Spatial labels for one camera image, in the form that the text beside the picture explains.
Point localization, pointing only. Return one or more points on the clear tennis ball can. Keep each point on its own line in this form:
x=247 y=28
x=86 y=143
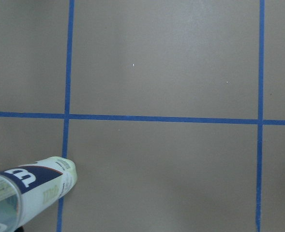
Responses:
x=27 y=190

